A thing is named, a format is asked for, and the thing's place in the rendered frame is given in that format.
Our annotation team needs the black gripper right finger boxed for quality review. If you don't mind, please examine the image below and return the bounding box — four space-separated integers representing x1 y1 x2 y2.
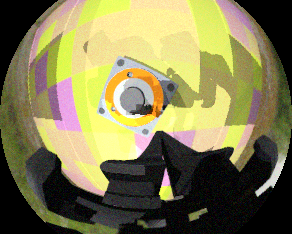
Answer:
160 131 235 199

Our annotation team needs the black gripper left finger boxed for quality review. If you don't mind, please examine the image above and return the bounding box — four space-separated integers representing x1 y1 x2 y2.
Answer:
100 131 167 196

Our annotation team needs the orange round plate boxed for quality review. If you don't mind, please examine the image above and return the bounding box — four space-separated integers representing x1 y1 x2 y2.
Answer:
105 67 163 127

